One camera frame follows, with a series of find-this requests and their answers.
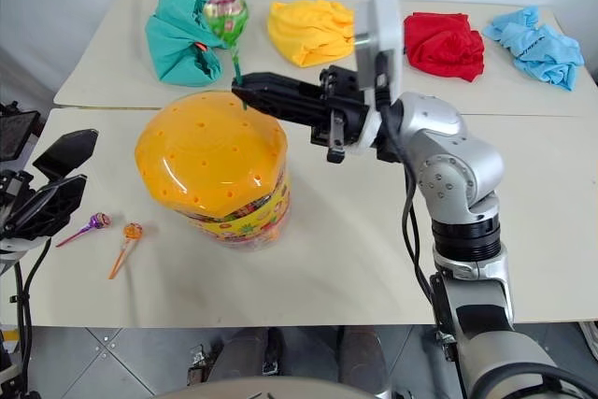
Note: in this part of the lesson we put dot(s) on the orange wrapped lollipop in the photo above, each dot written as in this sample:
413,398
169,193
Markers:
132,231

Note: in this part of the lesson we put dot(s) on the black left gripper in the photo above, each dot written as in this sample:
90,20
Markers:
14,193

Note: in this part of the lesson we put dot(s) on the red crumpled cloth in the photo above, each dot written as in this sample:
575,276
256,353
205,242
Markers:
441,46

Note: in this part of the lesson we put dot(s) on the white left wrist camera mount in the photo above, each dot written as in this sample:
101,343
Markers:
18,252

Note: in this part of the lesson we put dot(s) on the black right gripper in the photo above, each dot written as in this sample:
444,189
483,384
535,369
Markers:
345,116

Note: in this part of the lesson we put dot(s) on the black screen device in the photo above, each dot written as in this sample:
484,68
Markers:
16,130

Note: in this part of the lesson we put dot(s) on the light blue crumpled cloth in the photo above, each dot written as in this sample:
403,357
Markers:
537,48

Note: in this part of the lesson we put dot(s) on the purple wrapped lollipop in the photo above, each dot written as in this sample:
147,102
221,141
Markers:
99,220

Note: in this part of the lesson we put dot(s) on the green lollipop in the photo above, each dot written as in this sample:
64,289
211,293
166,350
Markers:
226,13

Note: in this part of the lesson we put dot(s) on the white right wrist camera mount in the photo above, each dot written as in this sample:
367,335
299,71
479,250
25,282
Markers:
388,34

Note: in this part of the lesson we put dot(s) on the yellow crumpled cloth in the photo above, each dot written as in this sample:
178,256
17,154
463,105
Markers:
308,30

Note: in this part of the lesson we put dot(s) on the teal crumpled cloth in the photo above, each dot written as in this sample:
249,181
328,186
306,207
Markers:
177,39

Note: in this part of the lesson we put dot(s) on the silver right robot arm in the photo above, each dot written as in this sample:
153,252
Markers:
448,128

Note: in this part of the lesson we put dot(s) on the orange lidded lollipop jar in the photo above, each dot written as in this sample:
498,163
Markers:
210,156

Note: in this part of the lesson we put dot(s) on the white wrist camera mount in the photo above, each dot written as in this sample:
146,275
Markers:
388,34
18,252

